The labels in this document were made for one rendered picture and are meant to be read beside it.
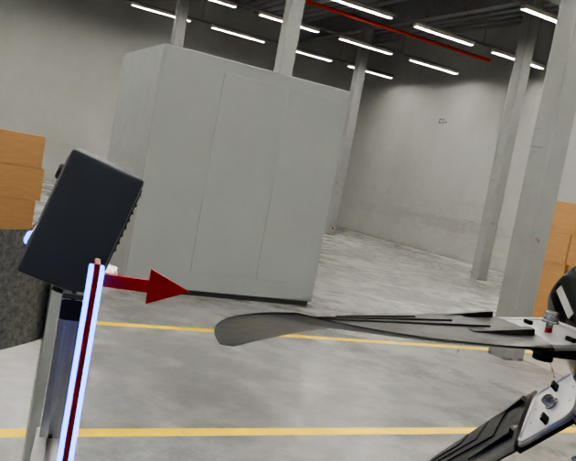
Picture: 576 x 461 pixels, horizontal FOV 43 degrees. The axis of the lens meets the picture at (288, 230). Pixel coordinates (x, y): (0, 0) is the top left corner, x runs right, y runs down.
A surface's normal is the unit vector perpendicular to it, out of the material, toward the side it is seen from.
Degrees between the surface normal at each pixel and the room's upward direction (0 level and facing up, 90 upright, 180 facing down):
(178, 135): 90
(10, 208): 90
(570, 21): 90
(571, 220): 90
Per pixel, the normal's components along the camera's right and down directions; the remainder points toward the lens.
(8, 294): 0.93, 0.19
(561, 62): -0.87, -0.13
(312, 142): 0.46, 0.15
